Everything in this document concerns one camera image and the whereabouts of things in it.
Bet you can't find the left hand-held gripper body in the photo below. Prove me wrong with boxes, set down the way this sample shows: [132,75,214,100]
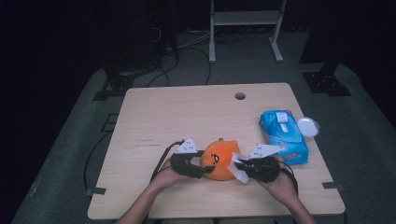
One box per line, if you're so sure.
[170,137,200,180]

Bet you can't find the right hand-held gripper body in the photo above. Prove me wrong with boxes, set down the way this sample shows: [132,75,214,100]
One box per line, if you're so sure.
[248,143,286,184]

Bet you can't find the white wet wipe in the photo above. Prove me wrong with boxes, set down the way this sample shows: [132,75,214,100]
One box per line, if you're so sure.
[227,152,252,185]

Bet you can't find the orange plush toy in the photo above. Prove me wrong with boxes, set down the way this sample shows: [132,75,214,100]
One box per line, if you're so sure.
[200,138,241,181]

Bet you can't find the blue wet wipes pack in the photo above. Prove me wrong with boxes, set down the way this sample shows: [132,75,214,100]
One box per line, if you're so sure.
[259,109,310,165]

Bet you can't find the person's left hand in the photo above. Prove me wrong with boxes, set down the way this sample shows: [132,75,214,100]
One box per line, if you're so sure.
[150,158,188,194]

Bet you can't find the person's right hand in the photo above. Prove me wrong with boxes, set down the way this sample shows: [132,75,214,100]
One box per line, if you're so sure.
[258,155,298,208]

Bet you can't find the round clear plastic lid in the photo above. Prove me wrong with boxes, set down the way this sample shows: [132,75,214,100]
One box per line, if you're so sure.
[296,116,321,138]

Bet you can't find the black tape strip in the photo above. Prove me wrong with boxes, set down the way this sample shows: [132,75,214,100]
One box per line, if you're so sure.
[321,181,346,191]
[85,186,107,197]

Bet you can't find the black tape floor rectangle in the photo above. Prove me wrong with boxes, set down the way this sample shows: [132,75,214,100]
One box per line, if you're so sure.
[101,113,120,133]

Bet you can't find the black stand base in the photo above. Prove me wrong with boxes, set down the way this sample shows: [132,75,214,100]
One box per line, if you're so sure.
[302,71,353,97]
[92,74,135,102]

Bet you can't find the dark equipment rack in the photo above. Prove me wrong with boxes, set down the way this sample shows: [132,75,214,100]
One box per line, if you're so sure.
[102,0,179,73]

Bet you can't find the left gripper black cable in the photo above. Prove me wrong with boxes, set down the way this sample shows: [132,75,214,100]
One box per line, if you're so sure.
[149,139,185,183]

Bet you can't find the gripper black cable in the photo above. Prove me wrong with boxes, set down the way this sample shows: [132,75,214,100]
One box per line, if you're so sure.
[149,139,185,183]
[279,161,299,197]

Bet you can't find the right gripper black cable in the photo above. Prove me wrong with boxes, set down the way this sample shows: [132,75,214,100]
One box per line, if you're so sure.
[279,161,299,197]

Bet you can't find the thin black floor cable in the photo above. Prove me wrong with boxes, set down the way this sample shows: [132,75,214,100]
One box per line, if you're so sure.
[83,132,113,190]

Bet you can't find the white floor cables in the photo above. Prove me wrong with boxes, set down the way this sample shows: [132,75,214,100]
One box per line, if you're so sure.
[177,29,213,50]

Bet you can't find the white metal stand frame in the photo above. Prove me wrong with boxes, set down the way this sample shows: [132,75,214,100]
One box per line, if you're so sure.
[208,0,288,64]

